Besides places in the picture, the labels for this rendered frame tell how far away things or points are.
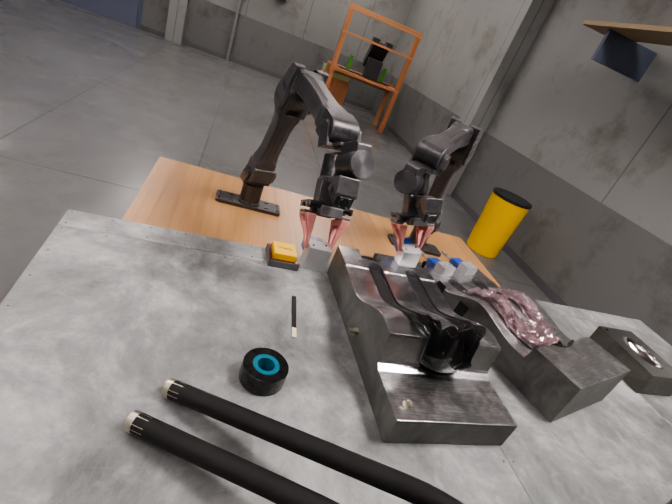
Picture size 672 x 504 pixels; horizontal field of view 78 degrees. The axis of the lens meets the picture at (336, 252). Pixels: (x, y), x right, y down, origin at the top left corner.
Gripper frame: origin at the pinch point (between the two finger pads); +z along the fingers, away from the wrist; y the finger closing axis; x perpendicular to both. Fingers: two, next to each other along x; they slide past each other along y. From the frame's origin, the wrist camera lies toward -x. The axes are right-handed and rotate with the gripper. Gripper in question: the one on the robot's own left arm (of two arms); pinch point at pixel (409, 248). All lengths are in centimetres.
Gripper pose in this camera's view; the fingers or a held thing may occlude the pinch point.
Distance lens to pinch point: 110.5
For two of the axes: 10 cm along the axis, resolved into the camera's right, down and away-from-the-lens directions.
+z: -0.9, 9.7, 2.1
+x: -2.4, -2.3, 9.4
